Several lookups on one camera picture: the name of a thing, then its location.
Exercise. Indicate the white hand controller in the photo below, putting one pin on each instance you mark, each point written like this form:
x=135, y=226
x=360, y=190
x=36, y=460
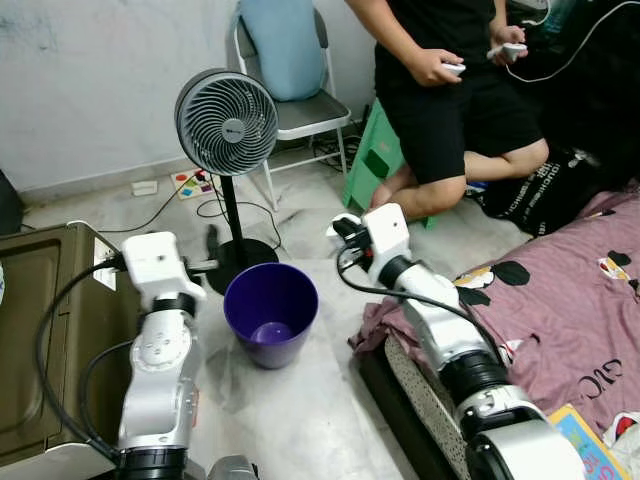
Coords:
x=516, y=49
x=455, y=69

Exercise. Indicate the colourful picture book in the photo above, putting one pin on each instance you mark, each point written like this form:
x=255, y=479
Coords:
x=585, y=450

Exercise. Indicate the person's right forearm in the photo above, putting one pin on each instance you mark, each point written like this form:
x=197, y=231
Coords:
x=385, y=25

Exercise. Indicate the person's left forearm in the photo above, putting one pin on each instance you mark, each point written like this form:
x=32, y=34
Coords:
x=497, y=12

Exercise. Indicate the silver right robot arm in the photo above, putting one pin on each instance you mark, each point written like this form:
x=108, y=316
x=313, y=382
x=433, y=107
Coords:
x=450, y=330

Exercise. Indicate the person's right hand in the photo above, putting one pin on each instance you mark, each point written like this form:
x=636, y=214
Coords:
x=432, y=66

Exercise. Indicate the person's left hand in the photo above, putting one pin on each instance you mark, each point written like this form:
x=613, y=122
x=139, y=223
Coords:
x=503, y=42

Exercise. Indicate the colourful power strip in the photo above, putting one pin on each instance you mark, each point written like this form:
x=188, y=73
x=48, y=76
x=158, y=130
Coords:
x=192, y=184

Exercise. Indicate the purple waste bin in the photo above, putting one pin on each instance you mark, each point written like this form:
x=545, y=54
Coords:
x=270, y=300

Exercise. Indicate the green plastic stool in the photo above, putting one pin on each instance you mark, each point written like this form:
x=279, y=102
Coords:
x=375, y=160

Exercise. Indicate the white power strip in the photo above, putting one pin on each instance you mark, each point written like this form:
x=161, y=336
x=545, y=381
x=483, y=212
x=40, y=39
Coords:
x=145, y=187

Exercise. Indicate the grey folding chair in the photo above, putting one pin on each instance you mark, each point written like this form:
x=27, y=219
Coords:
x=310, y=112

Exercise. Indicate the grey standing fan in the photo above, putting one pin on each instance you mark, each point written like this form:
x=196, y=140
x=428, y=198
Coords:
x=227, y=122

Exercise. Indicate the person in black clothes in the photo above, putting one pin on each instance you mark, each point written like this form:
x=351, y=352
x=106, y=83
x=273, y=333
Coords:
x=440, y=110

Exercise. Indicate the white quilted mattress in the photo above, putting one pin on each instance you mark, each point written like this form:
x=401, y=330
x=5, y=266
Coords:
x=425, y=400

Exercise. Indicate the brown cabinet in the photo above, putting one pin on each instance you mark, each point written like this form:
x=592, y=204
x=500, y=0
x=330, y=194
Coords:
x=50, y=340

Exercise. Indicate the light blue cushion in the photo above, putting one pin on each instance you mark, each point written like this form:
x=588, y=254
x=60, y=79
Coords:
x=282, y=45

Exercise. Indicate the black printed bag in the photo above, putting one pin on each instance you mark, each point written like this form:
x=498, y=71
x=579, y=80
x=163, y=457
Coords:
x=540, y=190

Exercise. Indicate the grey left robot leg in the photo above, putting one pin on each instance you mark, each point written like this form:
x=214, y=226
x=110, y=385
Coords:
x=230, y=468

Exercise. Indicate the pink printed blanket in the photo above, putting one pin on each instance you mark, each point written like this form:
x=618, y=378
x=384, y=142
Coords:
x=560, y=300

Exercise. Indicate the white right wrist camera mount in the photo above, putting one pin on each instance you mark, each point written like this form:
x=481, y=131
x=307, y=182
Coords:
x=388, y=235

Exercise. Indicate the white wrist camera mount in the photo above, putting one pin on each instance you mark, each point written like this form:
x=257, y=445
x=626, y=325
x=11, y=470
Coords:
x=388, y=235
x=160, y=262

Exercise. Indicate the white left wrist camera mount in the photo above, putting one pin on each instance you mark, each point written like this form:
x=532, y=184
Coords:
x=160, y=262

